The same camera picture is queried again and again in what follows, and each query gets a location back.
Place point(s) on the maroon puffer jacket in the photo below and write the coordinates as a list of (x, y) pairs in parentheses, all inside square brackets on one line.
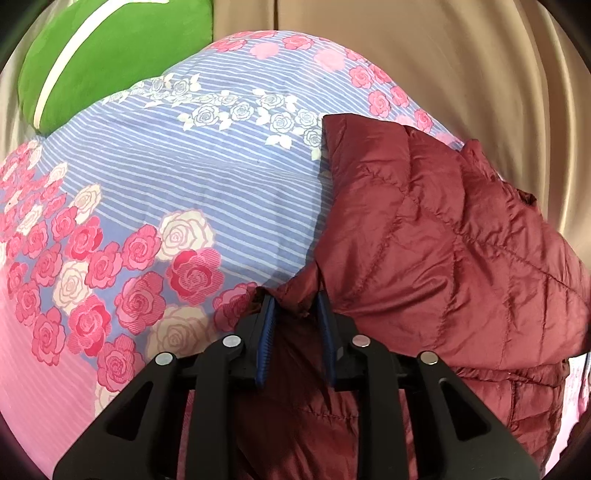
[(438, 240)]

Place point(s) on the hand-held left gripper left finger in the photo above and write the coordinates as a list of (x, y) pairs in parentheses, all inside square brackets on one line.
[(267, 341)]

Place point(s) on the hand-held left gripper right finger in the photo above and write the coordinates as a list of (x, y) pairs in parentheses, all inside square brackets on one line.
[(327, 341)]

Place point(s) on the floral pink blue blanket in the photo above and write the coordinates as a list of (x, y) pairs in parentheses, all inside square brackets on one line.
[(207, 184)]

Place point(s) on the green pillow with white stripe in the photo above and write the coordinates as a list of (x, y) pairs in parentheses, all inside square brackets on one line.
[(115, 55)]

